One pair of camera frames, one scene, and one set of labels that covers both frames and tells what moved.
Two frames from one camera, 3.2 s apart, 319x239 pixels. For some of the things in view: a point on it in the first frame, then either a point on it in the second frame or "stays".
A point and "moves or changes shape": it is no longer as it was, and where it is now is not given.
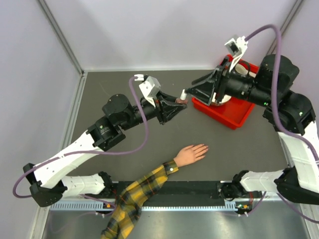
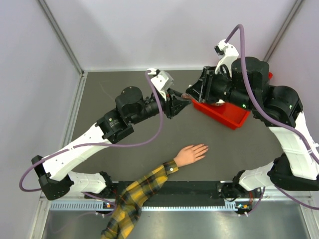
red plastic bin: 232,113 stays
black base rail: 176,192 stays
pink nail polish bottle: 178,100 moves or changes shape
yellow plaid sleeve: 129,202 stays
